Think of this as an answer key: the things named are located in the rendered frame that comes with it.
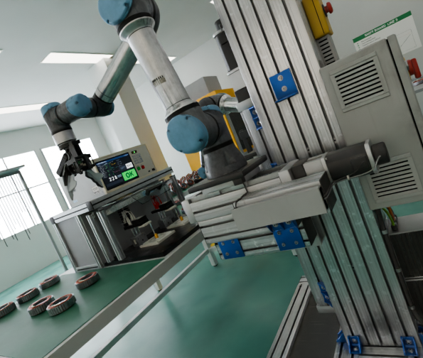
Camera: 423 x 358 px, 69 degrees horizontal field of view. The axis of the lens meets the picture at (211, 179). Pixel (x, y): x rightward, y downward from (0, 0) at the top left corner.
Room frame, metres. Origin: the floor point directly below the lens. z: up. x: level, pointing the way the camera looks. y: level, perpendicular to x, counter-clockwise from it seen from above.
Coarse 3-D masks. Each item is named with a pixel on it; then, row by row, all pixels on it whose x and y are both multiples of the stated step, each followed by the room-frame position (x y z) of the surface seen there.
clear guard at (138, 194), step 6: (150, 186) 1.65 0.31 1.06; (162, 186) 1.68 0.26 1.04; (168, 186) 1.70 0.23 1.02; (132, 192) 1.75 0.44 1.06; (138, 192) 1.57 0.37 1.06; (144, 192) 1.59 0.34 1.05; (150, 192) 1.60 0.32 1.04; (156, 192) 1.61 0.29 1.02; (162, 192) 1.63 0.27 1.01; (138, 198) 1.53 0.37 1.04; (144, 198) 1.54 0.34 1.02; (150, 198) 1.55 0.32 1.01; (108, 204) 1.64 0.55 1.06
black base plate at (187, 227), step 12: (180, 216) 2.12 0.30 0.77; (156, 228) 2.04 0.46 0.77; (180, 228) 1.76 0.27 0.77; (192, 228) 1.64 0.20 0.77; (168, 240) 1.59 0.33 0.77; (180, 240) 1.52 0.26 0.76; (132, 252) 1.65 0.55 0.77; (144, 252) 1.55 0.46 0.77; (156, 252) 1.45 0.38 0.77; (168, 252) 1.44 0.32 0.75; (108, 264) 1.67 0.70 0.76
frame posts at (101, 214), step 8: (176, 184) 2.09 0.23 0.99; (168, 192) 2.15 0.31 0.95; (176, 192) 2.10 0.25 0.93; (176, 208) 2.16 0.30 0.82; (88, 216) 1.64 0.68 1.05; (104, 216) 1.60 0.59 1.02; (176, 216) 2.16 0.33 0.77; (96, 224) 1.66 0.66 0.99; (104, 224) 1.60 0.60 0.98; (96, 232) 1.64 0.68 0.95; (112, 232) 1.60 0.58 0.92; (104, 240) 1.66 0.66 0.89; (112, 240) 1.58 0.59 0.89; (104, 248) 1.64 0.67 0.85; (120, 248) 1.60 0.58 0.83; (112, 256) 1.66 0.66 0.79; (120, 256) 1.58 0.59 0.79
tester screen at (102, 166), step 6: (120, 156) 1.86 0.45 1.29; (126, 156) 1.90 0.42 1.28; (102, 162) 1.75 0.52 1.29; (108, 162) 1.78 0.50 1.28; (114, 162) 1.82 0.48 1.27; (120, 162) 1.85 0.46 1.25; (126, 162) 1.88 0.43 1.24; (102, 168) 1.74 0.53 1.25; (108, 168) 1.77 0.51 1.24; (114, 168) 1.80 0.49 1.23; (132, 168) 1.90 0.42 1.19; (102, 174) 1.73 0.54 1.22; (108, 174) 1.76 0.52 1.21; (114, 174) 1.79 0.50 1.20; (120, 174) 1.82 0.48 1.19; (108, 180) 1.74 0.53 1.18; (114, 180) 1.77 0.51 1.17; (126, 180) 1.84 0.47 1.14
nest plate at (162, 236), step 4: (164, 232) 1.76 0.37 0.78; (168, 232) 1.71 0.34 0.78; (172, 232) 1.70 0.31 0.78; (160, 236) 1.71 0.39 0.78; (164, 236) 1.67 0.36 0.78; (168, 236) 1.67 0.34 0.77; (148, 240) 1.73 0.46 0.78; (152, 240) 1.69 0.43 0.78; (156, 240) 1.64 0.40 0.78; (160, 240) 1.61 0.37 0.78; (144, 244) 1.66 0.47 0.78; (148, 244) 1.64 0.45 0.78; (152, 244) 1.62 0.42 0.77
